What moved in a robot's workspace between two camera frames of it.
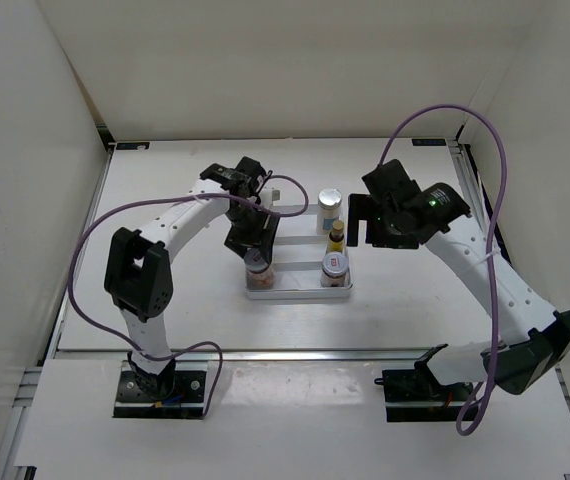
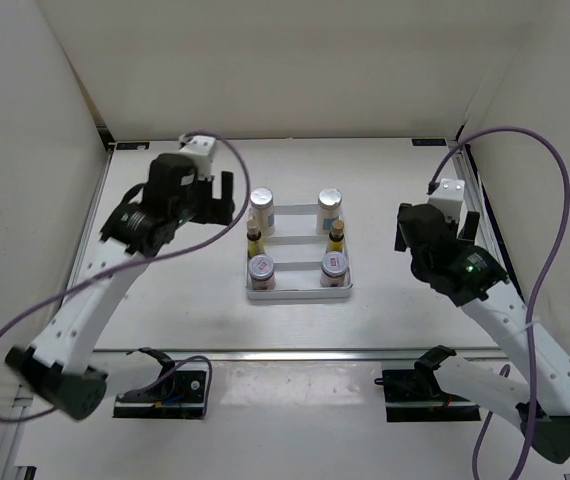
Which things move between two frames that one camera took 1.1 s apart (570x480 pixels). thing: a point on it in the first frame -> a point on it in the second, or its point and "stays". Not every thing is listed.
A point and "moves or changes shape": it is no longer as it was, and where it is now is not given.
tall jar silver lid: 328,209 stays
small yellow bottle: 336,237 stays
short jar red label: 259,274 moves or changes shape
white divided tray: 297,259 stays
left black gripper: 253,238 -> 220,209
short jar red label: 335,271 stays
